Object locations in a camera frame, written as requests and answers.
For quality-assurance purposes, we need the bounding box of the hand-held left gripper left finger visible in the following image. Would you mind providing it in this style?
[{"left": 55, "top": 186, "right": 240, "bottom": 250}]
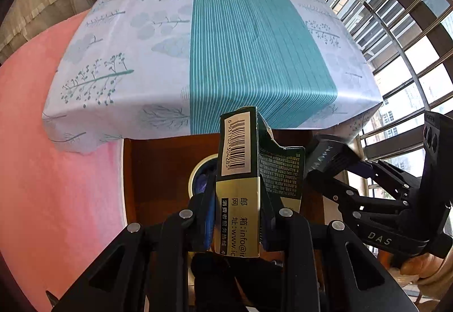
[{"left": 51, "top": 174, "right": 217, "bottom": 312}]

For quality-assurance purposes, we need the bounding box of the person's right leg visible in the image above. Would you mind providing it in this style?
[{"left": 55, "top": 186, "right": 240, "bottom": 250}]
[{"left": 230, "top": 257, "right": 284, "bottom": 312}]

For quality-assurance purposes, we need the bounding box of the person's left leg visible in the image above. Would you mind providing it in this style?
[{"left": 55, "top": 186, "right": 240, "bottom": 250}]
[{"left": 193, "top": 252, "right": 234, "bottom": 312}]

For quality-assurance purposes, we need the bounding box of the blue cream-rimmed trash bin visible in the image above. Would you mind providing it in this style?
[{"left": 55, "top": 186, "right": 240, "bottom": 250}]
[{"left": 187, "top": 153, "right": 220, "bottom": 199}]

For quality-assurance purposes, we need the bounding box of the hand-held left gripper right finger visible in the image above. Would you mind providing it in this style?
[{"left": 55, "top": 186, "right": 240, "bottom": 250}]
[{"left": 259, "top": 188, "right": 420, "bottom": 312}]

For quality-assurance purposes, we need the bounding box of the green gold cardboard box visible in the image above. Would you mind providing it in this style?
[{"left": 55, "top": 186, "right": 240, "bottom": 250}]
[{"left": 211, "top": 106, "right": 307, "bottom": 259}]

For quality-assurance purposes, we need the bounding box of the leaf print teal tablecloth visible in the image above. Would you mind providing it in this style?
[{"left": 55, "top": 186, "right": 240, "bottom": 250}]
[{"left": 42, "top": 0, "right": 383, "bottom": 157}]

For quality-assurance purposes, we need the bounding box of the person's right hand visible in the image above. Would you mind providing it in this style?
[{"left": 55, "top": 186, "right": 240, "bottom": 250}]
[{"left": 377, "top": 250, "right": 450, "bottom": 286}]

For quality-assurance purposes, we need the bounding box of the person's leg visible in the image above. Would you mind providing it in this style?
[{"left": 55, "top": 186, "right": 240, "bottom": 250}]
[
  {"left": 193, "top": 252, "right": 234, "bottom": 312},
  {"left": 230, "top": 257, "right": 284, "bottom": 312}
]

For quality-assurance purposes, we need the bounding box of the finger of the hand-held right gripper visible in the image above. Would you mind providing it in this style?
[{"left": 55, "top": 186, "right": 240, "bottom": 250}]
[
  {"left": 307, "top": 174, "right": 416, "bottom": 229},
  {"left": 356, "top": 159, "right": 422, "bottom": 194}
]

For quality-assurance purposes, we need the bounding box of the metal window grille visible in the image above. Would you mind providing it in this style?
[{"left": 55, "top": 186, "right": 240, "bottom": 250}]
[{"left": 324, "top": 0, "right": 453, "bottom": 171}]

